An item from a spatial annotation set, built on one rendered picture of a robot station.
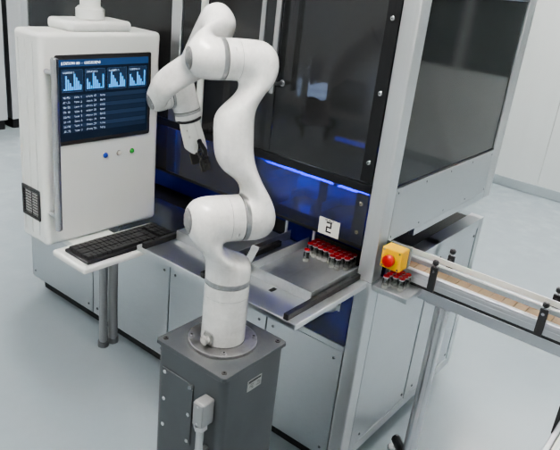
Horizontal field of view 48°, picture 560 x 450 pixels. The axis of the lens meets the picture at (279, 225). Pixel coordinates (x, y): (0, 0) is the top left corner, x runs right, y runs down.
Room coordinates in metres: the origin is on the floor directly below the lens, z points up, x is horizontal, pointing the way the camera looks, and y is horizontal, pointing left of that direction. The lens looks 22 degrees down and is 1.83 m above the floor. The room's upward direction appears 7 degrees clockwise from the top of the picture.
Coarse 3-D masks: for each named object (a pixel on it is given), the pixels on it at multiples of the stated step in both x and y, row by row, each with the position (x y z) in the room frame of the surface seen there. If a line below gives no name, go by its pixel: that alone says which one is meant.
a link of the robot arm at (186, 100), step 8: (184, 88) 1.89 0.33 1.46; (192, 88) 1.91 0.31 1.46; (176, 96) 1.87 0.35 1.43; (184, 96) 1.89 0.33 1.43; (192, 96) 1.90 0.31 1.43; (176, 104) 1.88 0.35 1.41; (184, 104) 1.89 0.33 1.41; (192, 104) 1.90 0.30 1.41; (176, 112) 1.90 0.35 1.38; (184, 112) 1.89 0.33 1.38
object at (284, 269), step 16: (304, 240) 2.11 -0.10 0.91; (272, 256) 1.97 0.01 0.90; (288, 256) 2.02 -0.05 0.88; (256, 272) 1.84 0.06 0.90; (272, 272) 1.88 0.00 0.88; (288, 272) 1.90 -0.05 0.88; (304, 272) 1.91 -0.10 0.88; (320, 272) 1.92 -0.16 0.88; (336, 272) 1.94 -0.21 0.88; (352, 272) 1.91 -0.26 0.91; (288, 288) 1.76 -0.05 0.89; (304, 288) 1.73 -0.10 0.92; (320, 288) 1.75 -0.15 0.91
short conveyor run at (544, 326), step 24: (432, 264) 1.91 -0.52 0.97; (456, 264) 1.93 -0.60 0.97; (432, 288) 1.86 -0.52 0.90; (456, 288) 1.83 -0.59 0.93; (480, 288) 1.84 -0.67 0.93; (504, 288) 1.86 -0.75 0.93; (456, 312) 1.82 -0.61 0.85; (480, 312) 1.77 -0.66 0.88; (504, 312) 1.73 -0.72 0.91; (528, 312) 1.71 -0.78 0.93; (552, 312) 1.68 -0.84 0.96; (528, 336) 1.68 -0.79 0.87; (552, 336) 1.64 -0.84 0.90
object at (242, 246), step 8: (184, 232) 2.09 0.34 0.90; (272, 232) 2.22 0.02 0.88; (288, 232) 2.18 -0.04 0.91; (184, 240) 2.04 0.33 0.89; (192, 240) 2.02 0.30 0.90; (248, 240) 2.12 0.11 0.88; (256, 240) 2.13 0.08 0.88; (264, 240) 2.07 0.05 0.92; (272, 240) 2.10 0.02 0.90; (280, 240) 2.14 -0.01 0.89; (232, 248) 2.04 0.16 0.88; (240, 248) 2.05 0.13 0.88; (248, 248) 1.99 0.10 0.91
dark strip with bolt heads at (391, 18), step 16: (400, 0) 1.93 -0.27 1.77; (384, 32) 1.95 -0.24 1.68; (384, 48) 1.95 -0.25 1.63; (384, 64) 1.94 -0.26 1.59; (384, 80) 1.94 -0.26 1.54; (384, 96) 1.93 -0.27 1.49; (368, 128) 1.95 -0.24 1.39; (368, 144) 1.95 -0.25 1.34; (368, 160) 1.94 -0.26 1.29; (368, 176) 1.94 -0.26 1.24
